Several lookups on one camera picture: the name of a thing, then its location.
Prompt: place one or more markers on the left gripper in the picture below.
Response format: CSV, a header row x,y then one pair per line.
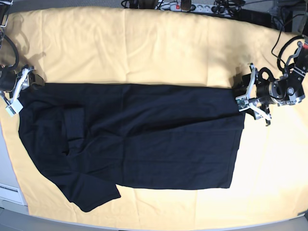
x,y
260,92

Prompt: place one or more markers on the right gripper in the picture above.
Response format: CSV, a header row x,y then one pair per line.
x,y
13,82

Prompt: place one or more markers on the dark navy T-shirt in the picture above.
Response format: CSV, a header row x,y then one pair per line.
x,y
88,139

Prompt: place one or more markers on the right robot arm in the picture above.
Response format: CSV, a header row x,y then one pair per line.
x,y
9,55

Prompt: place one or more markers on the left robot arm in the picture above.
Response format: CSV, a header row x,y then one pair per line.
x,y
292,61

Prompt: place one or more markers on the black box on shelf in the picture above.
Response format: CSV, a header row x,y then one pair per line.
x,y
254,17

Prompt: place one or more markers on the yellow table cloth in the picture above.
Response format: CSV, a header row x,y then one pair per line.
x,y
110,45

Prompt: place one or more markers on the white power strip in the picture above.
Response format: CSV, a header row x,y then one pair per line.
x,y
195,8

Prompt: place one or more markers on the white cabinet drawer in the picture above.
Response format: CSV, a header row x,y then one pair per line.
x,y
11,194

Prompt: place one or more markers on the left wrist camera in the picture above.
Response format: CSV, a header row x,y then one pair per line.
x,y
243,103

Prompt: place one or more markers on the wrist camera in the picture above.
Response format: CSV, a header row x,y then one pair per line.
x,y
14,108
243,103

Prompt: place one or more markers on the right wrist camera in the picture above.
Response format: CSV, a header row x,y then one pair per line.
x,y
14,108

